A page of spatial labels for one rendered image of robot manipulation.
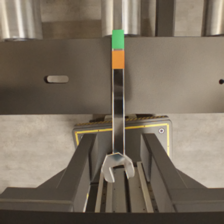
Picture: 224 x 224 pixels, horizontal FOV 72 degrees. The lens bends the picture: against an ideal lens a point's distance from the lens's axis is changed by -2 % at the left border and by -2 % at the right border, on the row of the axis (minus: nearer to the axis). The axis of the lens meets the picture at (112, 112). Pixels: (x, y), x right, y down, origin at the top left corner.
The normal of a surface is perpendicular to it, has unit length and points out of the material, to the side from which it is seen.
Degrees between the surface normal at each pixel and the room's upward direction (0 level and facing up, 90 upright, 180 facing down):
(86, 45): 0
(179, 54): 0
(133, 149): 0
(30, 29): 48
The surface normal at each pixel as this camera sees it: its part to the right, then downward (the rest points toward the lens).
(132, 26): 0.40, 0.22
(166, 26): -0.03, 0.25
